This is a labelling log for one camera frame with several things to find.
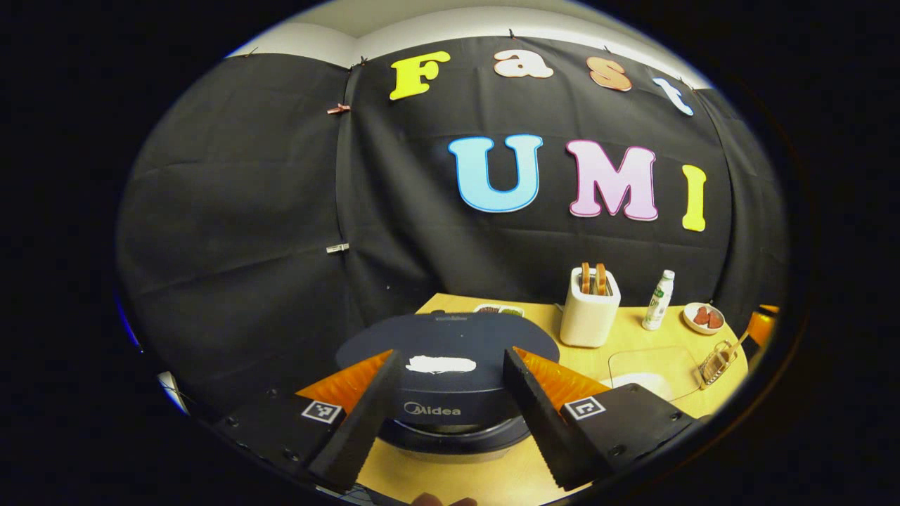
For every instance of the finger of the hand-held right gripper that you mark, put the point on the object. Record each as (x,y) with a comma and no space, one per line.
(763,325)

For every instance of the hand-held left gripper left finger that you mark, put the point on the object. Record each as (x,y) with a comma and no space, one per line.
(365,422)

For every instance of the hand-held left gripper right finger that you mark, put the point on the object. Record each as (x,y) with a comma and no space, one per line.
(541,414)

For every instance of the dark blue rice cooker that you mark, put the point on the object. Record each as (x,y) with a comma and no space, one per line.
(450,337)

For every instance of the red meat slice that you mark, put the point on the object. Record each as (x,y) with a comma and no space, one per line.
(701,315)
(715,320)

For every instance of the white round plate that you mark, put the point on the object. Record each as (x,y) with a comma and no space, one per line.
(690,325)

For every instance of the white toaster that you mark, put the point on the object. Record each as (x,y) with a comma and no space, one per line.
(589,320)

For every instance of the white green label bottle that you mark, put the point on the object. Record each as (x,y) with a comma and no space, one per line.
(658,302)

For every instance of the white divided seasoning dish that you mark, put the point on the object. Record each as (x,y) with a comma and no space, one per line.
(499,310)

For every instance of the toast bread slice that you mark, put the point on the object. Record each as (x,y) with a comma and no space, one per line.
(585,277)
(601,279)

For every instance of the white clip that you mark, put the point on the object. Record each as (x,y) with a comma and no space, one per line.
(337,248)

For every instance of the white side desk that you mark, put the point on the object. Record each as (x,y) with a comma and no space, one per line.
(174,393)

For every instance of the black backdrop cloth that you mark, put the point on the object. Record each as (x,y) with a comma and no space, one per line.
(246,211)

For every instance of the wooden clothespin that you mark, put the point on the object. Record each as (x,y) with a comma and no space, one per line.
(338,109)

